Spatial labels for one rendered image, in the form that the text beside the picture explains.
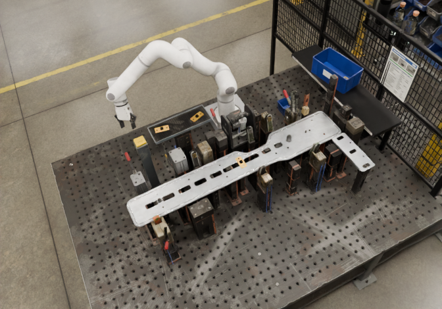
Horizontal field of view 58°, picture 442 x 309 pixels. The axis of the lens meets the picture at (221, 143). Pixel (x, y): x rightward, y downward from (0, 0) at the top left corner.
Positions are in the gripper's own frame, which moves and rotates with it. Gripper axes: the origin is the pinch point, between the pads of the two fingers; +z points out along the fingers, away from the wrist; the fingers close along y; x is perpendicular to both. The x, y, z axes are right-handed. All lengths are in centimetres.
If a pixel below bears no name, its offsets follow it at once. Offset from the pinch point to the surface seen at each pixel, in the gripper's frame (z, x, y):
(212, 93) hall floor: 45, -169, 39
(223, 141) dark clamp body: 14, -16, -58
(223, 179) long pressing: 29, 2, -64
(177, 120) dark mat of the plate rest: -1.7, -8.6, -32.8
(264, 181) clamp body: 30, -2, -88
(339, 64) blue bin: -4, -102, -109
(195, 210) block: 34, 28, -58
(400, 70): -10, -72, -150
